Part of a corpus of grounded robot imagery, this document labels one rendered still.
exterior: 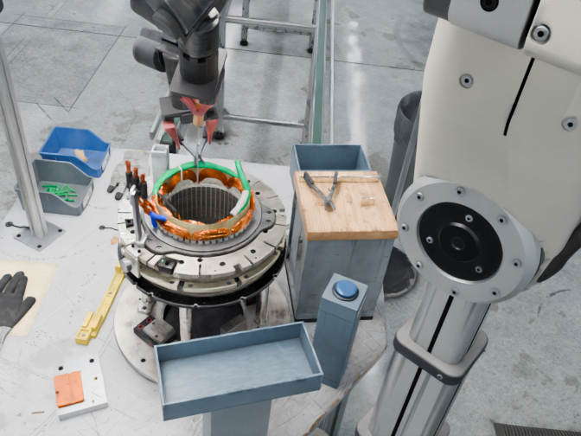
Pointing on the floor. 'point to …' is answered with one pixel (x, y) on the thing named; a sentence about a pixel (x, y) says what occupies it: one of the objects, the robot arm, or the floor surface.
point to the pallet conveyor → (311, 131)
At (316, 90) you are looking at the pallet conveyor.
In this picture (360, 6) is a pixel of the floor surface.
